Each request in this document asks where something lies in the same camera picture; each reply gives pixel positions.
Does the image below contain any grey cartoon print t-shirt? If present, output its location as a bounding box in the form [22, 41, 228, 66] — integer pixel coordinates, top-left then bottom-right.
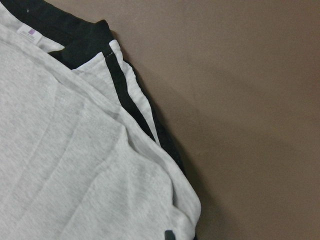
[0, 0, 201, 240]

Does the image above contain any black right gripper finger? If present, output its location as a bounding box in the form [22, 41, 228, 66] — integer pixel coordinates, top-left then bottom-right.
[164, 230, 175, 240]

